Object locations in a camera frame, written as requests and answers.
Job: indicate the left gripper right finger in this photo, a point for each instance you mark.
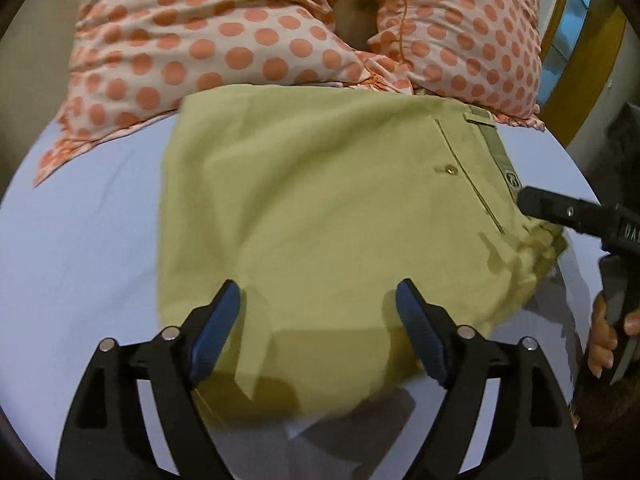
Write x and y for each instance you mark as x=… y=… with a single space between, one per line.
x=503 y=415

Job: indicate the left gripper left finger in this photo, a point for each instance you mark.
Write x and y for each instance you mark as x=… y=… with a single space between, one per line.
x=134 y=416

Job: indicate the white bed sheet mattress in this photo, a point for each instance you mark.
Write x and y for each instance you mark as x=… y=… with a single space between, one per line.
x=78 y=258

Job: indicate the window with wooden frame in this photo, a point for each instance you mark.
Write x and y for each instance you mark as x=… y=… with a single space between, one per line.
x=580 y=43

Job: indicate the right polka dot pillow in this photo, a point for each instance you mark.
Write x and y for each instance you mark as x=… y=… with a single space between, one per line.
x=481 y=52

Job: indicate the person's right hand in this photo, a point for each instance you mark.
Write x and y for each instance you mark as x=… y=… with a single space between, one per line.
x=602 y=339

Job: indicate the polka dot pillow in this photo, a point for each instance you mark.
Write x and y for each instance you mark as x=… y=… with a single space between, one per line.
x=135 y=60
x=481 y=52

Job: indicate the left polka dot pillow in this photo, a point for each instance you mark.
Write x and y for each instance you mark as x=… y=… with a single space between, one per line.
x=135 y=60

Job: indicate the khaki pants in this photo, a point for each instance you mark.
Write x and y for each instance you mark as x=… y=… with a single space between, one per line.
x=317 y=202

